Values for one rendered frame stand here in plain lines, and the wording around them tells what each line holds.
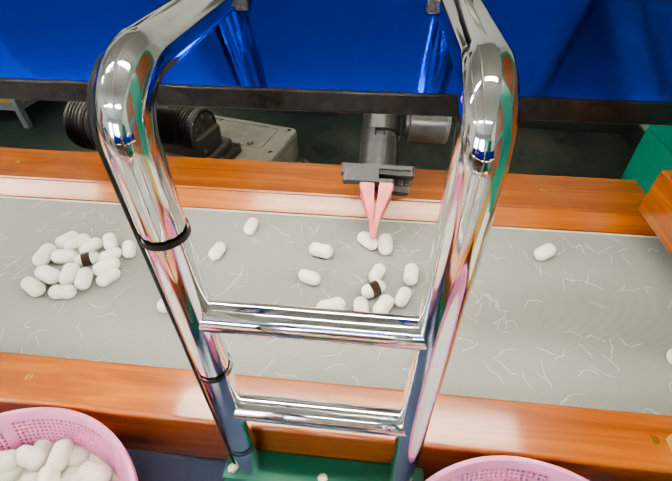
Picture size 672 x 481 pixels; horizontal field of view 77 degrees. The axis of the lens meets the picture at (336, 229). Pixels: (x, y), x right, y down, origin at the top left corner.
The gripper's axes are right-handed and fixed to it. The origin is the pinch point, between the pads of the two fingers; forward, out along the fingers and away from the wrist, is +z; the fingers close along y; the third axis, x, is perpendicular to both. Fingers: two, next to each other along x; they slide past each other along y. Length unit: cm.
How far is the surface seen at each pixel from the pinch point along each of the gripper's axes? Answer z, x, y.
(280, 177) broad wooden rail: -10.1, 9.8, -16.6
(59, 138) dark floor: -67, 156, -181
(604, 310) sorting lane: 8.2, -2.2, 30.1
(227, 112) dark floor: -99, 182, -96
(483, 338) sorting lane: 12.9, -5.9, 14.1
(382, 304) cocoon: 9.9, -5.9, 1.8
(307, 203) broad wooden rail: -5.3, 7.3, -11.0
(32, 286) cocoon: 11.5, -6.9, -43.7
